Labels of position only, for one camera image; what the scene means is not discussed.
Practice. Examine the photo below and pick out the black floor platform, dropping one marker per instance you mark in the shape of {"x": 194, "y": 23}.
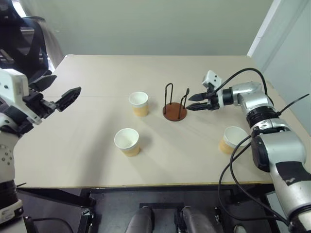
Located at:
{"x": 116, "y": 211}

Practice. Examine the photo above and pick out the black office chair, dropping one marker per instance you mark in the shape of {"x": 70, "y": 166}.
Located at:
{"x": 24, "y": 48}

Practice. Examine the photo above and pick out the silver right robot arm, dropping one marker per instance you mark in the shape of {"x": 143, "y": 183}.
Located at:
{"x": 279, "y": 145}

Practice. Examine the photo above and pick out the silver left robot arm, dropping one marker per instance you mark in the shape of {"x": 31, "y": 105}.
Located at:
{"x": 6, "y": 165}

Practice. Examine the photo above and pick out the dark grey rounded shape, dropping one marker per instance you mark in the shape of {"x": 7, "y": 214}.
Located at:
{"x": 141, "y": 221}
{"x": 198, "y": 221}

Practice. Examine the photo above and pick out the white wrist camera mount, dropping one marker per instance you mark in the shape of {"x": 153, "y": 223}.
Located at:
{"x": 212, "y": 77}
{"x": 12, "y": 85}

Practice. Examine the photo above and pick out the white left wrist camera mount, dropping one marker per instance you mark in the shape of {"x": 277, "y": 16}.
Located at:
{"x": 12, "y": 85}

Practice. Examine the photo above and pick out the orange white ribbed paper cup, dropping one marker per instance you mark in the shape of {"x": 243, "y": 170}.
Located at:
{"x": 139, "y": 110}
{"x": 224, "y": 145}
{"x": 131, "y": 150}

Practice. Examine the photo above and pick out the black table frame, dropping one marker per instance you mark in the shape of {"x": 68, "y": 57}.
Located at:
{"x": 60, "y": 195}

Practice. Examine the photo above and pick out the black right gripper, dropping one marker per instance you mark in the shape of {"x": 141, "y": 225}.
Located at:
{"x": 212, "y": 100}

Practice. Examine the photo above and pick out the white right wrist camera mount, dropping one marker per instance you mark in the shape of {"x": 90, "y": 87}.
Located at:
{"x": 212, "y": 77}

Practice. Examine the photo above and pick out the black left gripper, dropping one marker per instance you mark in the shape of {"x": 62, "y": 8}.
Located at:
{"x": 39, "y": 104}

